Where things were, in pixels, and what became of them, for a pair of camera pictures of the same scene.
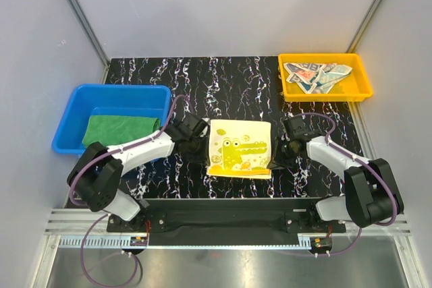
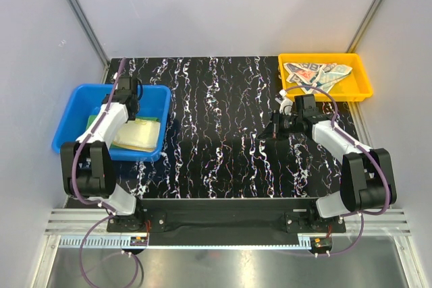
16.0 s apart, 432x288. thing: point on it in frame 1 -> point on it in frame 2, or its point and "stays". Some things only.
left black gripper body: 197,152 -> 138,108
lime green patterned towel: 239,148 -> 138,134
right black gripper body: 283,154 -> 283,125
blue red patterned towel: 315,78 stays
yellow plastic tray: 355,86 stays
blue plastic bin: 125,100 stays
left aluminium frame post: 83,18 stays
